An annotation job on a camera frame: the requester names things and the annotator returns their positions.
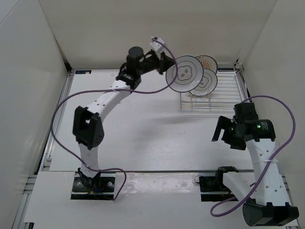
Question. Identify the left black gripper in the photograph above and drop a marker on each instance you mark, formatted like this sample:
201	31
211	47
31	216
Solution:
162	59

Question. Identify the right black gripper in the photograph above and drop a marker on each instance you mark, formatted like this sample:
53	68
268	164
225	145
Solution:
223	122

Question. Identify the blue flower plate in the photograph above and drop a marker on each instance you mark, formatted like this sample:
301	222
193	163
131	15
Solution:
187	76
207	84

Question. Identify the orange sunburst plate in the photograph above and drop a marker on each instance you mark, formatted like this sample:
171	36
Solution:
208	62

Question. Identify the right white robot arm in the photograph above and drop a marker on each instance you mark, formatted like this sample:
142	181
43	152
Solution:
266	203

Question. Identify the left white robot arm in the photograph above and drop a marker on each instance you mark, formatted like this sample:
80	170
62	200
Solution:
87	123

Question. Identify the blue label sticker right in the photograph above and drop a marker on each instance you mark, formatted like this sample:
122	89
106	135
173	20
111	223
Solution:
226	69

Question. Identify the blue label sticker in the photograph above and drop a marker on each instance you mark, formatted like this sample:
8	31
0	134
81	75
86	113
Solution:
226	69
83	72

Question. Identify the blue label sticker left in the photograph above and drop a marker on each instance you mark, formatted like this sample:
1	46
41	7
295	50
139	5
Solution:
83	72

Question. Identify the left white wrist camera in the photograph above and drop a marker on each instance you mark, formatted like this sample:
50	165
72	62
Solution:
157	45

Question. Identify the wire dish rack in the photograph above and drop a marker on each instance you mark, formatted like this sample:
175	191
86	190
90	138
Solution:
230	90

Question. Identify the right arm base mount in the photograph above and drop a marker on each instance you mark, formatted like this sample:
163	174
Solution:
211	191

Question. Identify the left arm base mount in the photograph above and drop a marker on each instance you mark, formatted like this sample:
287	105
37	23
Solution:
103	190

